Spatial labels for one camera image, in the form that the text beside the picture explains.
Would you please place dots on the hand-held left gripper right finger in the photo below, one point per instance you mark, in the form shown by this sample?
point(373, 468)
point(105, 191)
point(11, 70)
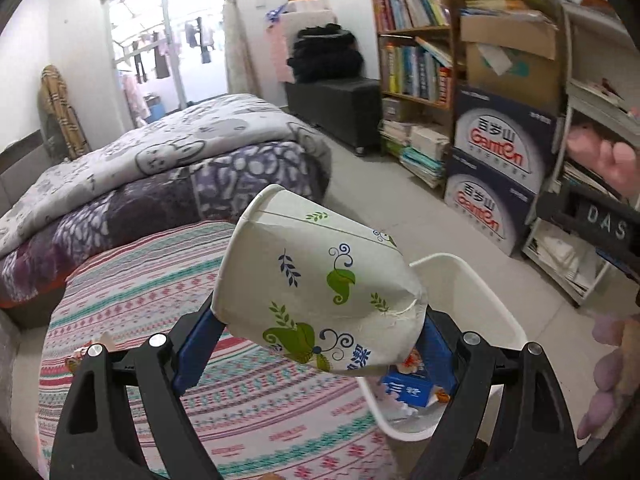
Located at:
point(440, 360)

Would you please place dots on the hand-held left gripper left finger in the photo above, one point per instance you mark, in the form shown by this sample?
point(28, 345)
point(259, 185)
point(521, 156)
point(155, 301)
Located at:
point(197, 350)

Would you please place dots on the orange snack wrapper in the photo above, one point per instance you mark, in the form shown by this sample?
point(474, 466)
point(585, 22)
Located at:
point(411, 361)

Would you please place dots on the blue carton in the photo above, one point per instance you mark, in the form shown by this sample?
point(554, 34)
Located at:
point(407, 390)

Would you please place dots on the white tissue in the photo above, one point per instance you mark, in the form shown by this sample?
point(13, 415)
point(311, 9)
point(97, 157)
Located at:
point(400, 410)

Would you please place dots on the white plastic waste bin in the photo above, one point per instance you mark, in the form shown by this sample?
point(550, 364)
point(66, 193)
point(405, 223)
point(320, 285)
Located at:
point(465, 290)

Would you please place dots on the leaf print paper cup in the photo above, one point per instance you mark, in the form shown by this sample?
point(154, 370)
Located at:
point(310, 270)

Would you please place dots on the person's right hand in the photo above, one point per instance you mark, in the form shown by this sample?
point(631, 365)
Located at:
point(612, 370)

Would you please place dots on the pile of white booklets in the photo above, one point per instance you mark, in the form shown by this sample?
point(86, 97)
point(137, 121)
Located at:
point(560, 255)

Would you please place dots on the pink soft toy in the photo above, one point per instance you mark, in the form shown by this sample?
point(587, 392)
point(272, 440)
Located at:
point(585, 142)

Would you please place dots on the white shelf unit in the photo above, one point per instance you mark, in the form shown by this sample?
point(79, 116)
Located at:
point(564, 110)

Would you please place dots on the red snack wrapper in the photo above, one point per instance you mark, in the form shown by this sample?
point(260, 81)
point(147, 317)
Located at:
point(75, 358)

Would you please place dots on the blue white cardboard box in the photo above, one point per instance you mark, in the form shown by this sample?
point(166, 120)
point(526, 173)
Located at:
point(500, 145)
point(480, 205)

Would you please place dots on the brown cardboard box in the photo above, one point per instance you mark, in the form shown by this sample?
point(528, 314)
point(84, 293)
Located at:
point(500, 80)

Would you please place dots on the purple patterned blanket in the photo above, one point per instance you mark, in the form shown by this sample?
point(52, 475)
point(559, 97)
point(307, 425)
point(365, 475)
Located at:
point(250, 170)

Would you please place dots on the stack of lying books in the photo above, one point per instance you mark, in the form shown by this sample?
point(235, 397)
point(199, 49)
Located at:
point(420, 150)

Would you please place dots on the grey cartoon print quilt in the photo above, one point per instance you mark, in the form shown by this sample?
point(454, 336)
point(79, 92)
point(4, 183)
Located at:
point(175, 130)

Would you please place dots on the row of upright books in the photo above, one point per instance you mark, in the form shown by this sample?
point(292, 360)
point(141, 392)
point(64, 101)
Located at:
point(405, 7)
point(415, 70)

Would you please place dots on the blue bucket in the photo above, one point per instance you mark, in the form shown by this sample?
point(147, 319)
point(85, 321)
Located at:
point(155, 108)

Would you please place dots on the grey bed headboard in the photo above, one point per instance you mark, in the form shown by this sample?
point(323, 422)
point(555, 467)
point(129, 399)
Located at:
point(15, 180)

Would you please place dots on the wooden bookshelf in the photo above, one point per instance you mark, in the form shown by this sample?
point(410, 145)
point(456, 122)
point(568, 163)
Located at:
point(415, 31)

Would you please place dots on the black storage bench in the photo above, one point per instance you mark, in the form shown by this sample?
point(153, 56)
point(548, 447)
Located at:
point(340, 105)

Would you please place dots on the brown plaid folded chair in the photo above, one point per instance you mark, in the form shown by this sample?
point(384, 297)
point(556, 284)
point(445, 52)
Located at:
point(62, 110)

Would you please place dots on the hanging clothes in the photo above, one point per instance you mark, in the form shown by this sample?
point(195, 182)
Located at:
point(160, 50)

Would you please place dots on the white pink storage cabinet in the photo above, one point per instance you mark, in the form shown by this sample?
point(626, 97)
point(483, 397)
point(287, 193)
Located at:
point(280, 45)

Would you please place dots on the white lace curtain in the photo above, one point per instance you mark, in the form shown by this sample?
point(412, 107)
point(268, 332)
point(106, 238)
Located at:
point(235, 35)

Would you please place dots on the pile of black clothes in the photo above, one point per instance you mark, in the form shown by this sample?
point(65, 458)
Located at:
point(325, 55)

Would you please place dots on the glass sliding door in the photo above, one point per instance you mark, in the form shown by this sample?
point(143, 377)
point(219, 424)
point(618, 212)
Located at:
point(150, 20)

